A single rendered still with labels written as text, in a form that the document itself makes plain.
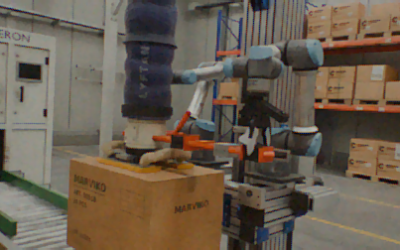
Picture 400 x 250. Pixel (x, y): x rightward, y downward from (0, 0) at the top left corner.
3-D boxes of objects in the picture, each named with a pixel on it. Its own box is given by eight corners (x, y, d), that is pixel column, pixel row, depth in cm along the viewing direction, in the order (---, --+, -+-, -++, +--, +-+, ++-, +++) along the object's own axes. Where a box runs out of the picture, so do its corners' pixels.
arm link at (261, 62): (277, 49, 125) (267, 44, 118) (275, 80, 126) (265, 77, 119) (255, 50, 130) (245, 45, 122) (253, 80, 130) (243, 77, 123)
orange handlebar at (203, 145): (106, 134, 180) (106, 127, 180) (155, 134, 202) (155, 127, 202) (267, 161, 117) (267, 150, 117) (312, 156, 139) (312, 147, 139)
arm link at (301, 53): (292, 150, 185) (292, 39, 171) (323, 154, 177) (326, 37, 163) (284, 158, 175) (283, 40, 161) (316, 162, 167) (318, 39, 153)
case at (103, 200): (66, 244, 173) (69, 158, 171) (136, 226, 202) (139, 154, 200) (147, 293, 132) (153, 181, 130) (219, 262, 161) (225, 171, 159)
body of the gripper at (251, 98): (249, 127, 131) (252, 93, 130) (270, 129, 125) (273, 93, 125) (236, 127, 125) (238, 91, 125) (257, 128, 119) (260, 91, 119)
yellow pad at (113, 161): (94, 161, 166) (95, 150, 166) (114, 160, 173) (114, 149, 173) (141, 174, 143) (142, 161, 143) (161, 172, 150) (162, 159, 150)
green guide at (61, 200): (1, 178, 352) (1, 169, 352) (13, 177, 360) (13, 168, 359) (87, 221, 241) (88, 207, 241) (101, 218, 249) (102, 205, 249)
